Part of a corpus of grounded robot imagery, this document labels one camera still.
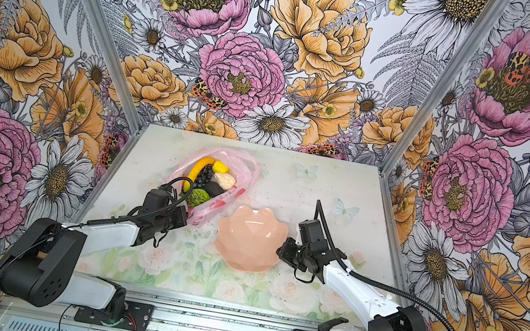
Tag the yellow lemon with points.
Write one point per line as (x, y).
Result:
(220, 167)

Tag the left aluminium corner post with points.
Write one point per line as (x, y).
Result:
(108, 50)

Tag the yellow banana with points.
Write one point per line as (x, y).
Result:
(195, 171)

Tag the aluminium corner post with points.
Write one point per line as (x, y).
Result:
(108, 50)
(487, 21)

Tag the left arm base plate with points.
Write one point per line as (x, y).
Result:
(131, 316)

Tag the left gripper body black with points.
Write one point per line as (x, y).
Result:
(170, 220)

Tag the right aluminium corner post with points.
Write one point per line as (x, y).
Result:
(487, 21)

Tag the pink plastic bag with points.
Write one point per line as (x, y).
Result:
(212, 179)

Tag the pink scalloped bowl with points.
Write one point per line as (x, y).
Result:
(248, 240)

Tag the dark green avocado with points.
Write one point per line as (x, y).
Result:
(213, 189)

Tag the bright green bumpy fruit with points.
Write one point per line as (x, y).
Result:
(197, 197)

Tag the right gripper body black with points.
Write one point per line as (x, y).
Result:
(296, 254)

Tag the beige garlic bulb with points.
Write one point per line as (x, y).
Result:
(227, 181)

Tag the dark grape bunch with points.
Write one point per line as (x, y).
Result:
(204, 177)

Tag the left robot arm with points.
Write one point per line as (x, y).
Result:
(41, 268)

